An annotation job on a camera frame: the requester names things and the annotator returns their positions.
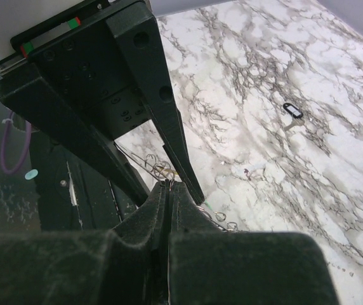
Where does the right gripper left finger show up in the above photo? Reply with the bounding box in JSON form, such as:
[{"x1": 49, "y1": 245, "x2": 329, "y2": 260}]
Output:
[{"x1": 0, "y1": 182, "x2": 169, "y2": 304}]

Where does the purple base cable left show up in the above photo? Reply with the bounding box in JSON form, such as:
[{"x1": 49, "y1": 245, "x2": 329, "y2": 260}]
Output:
[{"x1": 0, "y1": 109, "x2": 33, "y2": 175}]

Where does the large metal keyring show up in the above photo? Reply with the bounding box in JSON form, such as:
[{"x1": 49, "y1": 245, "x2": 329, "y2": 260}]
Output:
[{"x1": 115, "y1": 144, "x2": 239, "y2": 232}]

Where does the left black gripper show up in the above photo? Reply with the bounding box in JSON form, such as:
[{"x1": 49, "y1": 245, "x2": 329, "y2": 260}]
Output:
[{"x1": 0, "y1": 1, "x2": 204, "y2": 207}]

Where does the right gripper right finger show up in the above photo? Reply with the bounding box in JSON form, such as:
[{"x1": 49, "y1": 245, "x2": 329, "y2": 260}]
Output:
[{"x1": 169, "y1": 182, "x2": 339, "y2": 304}]

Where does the key with green tag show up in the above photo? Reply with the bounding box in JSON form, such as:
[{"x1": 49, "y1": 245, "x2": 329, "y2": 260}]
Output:
[{"x1": 201, "y1": 201, "x2": 215, "y2": 217}]

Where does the light blue sticker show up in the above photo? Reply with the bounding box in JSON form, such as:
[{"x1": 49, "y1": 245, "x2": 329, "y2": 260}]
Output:
[{"x1": 24, "y1": 169, "x2": 39, "y2": 180}]

